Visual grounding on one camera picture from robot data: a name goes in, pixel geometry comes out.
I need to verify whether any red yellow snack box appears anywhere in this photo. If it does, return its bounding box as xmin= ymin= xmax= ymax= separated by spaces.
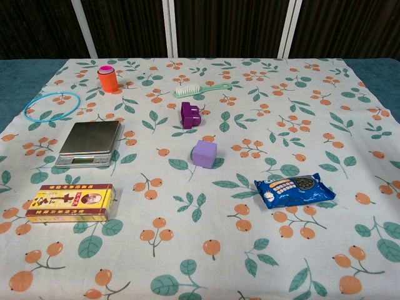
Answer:
xmin=24 ymin=183 xmax=115 ymax=224

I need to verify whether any small digital scale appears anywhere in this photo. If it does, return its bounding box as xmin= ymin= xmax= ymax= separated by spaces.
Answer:
xmin=55 ymin=121 xmax=121 ymax=168

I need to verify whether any light purple foam cube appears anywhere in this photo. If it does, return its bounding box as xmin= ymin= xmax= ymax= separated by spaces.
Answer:
xmin=191 ymin=139 xmax=219 ymax=170

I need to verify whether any dark purple toy block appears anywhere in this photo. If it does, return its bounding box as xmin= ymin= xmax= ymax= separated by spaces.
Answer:
xmin=180 ymin=101 xmax=204 ymax=130

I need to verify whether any green brush with white bristles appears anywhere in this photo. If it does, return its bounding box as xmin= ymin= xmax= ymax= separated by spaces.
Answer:
xmin=173 ymin=82 xmax=233 ymax=99

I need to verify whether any floral print tablecloth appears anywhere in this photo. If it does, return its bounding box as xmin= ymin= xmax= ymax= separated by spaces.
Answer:
xmin=0 ymin=57 xmax=400 ymax=300

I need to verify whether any blue cookie packet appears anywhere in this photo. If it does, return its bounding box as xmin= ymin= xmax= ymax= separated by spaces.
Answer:
xmin=253 ymin=172 xmax=338 ymax=211

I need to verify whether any orange cylinder with pink cap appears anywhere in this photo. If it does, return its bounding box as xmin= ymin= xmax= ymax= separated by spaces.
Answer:
xmin=97 ymin=64 xmax=120 ymax=94

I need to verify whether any dark folding partition screen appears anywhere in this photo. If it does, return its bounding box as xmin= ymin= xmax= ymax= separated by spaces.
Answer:
xmin=0 ymin=0 xmax=400 ymax=61

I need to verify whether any thin blue ring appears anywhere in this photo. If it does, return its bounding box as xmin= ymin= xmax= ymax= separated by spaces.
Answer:
xmin=24 ymin=91 xmax=82 ymax=123

